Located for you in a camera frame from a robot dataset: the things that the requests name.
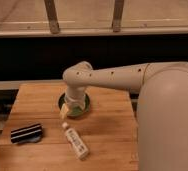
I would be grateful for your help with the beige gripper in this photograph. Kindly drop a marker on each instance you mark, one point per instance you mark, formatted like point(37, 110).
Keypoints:
point(74, 97)

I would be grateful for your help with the white labelled bottle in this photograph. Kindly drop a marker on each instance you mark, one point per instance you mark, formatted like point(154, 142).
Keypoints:
point(79, 147)

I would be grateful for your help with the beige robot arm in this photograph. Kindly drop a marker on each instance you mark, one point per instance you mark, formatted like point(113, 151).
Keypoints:
point(162, 108)

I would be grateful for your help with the green round plate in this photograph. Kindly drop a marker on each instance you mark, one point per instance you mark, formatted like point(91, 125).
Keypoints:
point(76, 111)

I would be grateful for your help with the black white striped object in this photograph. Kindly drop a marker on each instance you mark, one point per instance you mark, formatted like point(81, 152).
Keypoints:
point(29, 134)

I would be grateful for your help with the left metal post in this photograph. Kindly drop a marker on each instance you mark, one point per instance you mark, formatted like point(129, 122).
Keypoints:
point(52, 16)

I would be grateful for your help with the metal post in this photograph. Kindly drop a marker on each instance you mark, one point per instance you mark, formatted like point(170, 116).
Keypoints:
point(117, 15)
point(52, 16)

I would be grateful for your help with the right metal post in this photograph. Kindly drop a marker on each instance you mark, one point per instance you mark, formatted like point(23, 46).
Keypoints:
point(117, 15)

